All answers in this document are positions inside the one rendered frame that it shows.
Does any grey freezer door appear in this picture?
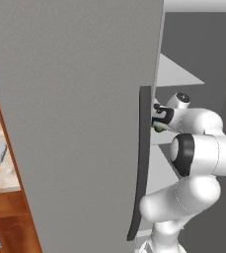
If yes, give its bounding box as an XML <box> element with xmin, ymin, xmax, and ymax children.
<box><xmin>0</xmin><ymin>0</ymin><xmax>166</xmax><ymax>253</ymax></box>

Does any dark grey door handle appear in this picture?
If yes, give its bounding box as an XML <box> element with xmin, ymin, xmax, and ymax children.
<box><xmin>126</xmin><ymin>85</ymin><xmax>153</xmax><ymax>242</ymax></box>

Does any green avocado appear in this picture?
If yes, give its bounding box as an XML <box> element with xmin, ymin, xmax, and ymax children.
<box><xmin>153</xmin><ymin>124</ymin><xmax>167</xmax><ymax>133</ymax></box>

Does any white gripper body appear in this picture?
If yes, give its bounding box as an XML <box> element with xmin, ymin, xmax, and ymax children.
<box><xmin>151</xmin><ymin>97</ymin><xmax>162</xmax><ymax>128</ymax></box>

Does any brown wooden cabinet side panel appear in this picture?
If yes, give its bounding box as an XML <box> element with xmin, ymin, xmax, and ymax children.
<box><xmin>0</xmin><ymin>62</ymin><xmax>43</xmax><ymax>253</ymax></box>

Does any brown wooden cupboard door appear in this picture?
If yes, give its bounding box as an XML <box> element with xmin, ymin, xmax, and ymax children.
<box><xmin>0</xmin><ymin>212</ymin><xmax>38</xmax><ymax>253</ymax></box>

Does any brown wooden drawer front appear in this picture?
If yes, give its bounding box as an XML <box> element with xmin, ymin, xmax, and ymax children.
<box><xmin>0</xmin><ymin>190</ymin><xmax>30</xmax><ymax>221</ymax></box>

